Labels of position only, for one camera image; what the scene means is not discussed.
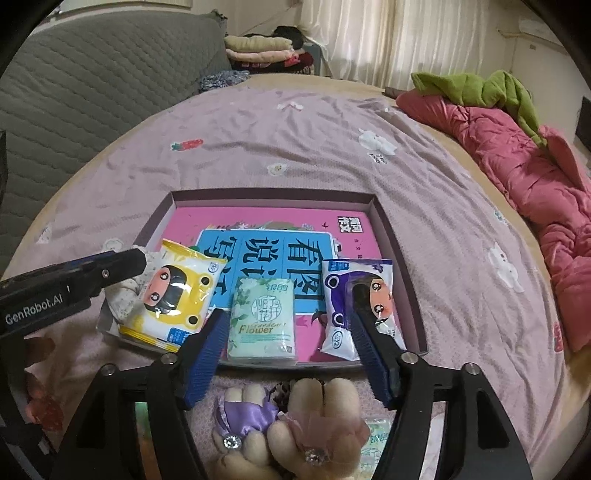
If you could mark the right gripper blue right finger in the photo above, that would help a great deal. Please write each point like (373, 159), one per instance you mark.
(377, 351)

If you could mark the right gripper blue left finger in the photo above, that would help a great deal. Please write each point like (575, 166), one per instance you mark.
(200, 355)

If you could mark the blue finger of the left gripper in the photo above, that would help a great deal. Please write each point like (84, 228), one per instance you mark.
(115, 267)

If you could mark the floral white scrunchie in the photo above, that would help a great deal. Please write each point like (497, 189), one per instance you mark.
(123, 296)

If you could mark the purple wet wipes pack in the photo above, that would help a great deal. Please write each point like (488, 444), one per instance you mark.
(337, 277)

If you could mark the green flower tissue pack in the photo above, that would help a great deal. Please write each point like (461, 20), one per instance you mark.
(262, 326)

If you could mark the yellow wet wipes pack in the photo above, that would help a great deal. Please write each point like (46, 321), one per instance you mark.
(174, 297)

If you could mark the plush bunny purple dress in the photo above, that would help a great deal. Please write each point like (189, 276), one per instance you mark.
(242, 416)

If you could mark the plush bunny pink dress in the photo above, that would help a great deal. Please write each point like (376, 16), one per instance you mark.
(322, 433)

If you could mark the person's hand red nails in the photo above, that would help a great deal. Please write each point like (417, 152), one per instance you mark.
(42, 409)

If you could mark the leopard print scrunchie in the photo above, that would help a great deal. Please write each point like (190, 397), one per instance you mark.
(280, 394)

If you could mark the shallow grey cardboard box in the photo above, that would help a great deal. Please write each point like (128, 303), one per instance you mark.
(404, 296)

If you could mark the lilac patterned bed quilt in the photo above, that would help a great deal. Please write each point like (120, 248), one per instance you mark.
(481, 291)

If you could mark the pink and blue book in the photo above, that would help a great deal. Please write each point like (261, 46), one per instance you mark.
(267, 242)

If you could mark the green sponge in plastic bag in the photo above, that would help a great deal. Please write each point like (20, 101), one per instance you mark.
(143, 437)

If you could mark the grey quilted sofa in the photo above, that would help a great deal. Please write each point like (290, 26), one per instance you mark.
(74, 88)

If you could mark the dark floral fabric bundle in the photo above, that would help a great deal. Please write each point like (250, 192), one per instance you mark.
(223, 79)

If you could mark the pink red comforter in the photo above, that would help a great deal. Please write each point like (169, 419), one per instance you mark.
(545, 185)

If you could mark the stack of folded clothes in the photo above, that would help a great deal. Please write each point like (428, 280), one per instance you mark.
(280, 52)

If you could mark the green garment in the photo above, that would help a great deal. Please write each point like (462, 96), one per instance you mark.
(500, 90)

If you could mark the black flat television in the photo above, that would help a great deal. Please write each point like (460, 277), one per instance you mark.
(583, 127)

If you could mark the white sheer curtain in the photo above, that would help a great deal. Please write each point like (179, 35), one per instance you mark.
(382, 43)

